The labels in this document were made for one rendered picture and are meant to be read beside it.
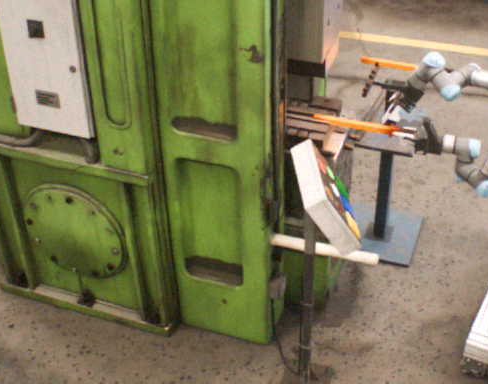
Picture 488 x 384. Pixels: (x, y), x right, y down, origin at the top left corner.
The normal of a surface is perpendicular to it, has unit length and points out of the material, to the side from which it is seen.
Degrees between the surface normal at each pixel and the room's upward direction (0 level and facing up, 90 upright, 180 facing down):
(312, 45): 90
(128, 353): 0
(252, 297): 90
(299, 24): 90
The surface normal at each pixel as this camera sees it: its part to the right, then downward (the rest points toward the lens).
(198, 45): -0.29, 0.54
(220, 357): 0.00, -0.81
